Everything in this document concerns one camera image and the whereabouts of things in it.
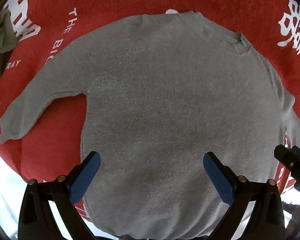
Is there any grey knit sweater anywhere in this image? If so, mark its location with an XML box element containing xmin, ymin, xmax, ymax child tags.
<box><xmin>0</xmin><ymin>12</ymin><xmax>300</xmax><ymax>239</ymax></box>

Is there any green-grey cloth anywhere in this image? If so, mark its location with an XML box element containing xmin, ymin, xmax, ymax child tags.
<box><xmin>0</xmin><ymin>9</ymin><xmax>21</xmax><ymax>54</ymax></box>

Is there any red blanket white lettering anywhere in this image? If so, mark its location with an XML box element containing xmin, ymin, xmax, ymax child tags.
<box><xmin>0</xmin><ymin>0</ymin><xmax>300</xmax><ymax>181</ymax></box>

